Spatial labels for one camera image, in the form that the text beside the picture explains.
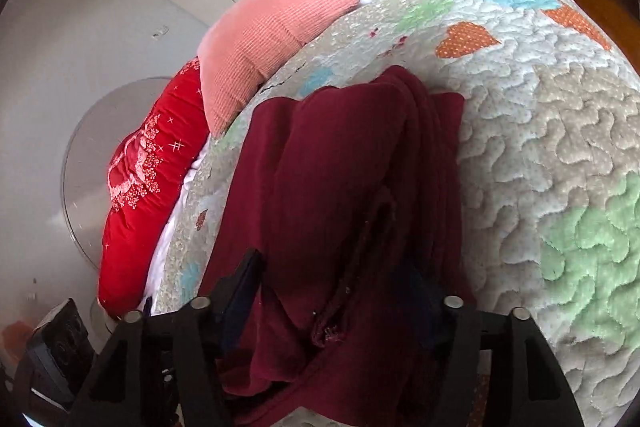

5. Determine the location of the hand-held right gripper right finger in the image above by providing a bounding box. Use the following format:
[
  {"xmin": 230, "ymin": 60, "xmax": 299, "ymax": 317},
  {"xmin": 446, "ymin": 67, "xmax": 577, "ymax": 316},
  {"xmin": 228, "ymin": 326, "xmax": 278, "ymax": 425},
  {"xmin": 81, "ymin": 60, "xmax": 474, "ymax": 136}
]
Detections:
[{"xmin": 400, "ymin": 267, "xmax": 586, "ymax": 427}]

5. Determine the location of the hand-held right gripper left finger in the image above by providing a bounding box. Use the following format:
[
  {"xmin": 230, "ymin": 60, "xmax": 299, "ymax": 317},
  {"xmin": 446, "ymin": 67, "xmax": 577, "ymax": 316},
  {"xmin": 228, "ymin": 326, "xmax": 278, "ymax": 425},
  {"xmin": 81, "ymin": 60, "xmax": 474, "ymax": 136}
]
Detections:
[{"xmin": 65, "ymin": 249, "xmax": 263, "ymax": 427}]

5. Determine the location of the maroon knit garment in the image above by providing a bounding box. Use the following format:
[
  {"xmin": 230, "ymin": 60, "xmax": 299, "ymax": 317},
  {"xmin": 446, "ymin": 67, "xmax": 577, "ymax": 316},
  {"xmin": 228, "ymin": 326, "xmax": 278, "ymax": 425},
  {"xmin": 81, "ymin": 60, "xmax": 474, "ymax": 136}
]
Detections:
[{"xmin": 197, "ymin": 66, "xmax": 483, "ymax": 427}]

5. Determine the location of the red embroidered pillow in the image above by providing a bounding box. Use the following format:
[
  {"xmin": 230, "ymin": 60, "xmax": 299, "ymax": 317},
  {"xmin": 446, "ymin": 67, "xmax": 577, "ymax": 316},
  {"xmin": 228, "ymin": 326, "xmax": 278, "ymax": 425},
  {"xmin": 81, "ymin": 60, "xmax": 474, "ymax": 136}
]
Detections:
[{"xmin": 97, "ymin": 57, "xmax": 211, "ymax": 318}]

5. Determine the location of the round glass side table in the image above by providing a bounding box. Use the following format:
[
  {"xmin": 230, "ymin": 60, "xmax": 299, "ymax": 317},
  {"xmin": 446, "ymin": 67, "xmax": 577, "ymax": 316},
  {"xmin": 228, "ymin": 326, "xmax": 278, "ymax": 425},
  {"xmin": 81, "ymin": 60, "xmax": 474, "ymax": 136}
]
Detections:
[{"xmin": 60, "ymin": 77, "xmax": 173, "ymax": 273}]

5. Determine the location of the patchwork quilt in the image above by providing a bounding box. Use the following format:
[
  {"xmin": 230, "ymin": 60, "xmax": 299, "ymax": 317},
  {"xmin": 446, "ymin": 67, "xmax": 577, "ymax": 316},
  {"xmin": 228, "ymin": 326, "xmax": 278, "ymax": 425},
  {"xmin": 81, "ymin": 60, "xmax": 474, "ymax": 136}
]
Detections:
[{"xmin": 150, "ymin": 0, "xmax": 640, "ymax": 427}]

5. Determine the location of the pink pillow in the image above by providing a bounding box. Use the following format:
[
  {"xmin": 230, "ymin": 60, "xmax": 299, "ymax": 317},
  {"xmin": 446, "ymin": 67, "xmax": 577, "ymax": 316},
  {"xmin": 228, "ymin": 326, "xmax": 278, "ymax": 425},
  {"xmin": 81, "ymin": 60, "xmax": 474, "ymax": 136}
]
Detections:
[{"xmin": 196, "ymin": 0, "xmax": 361, "ymax": 135}]

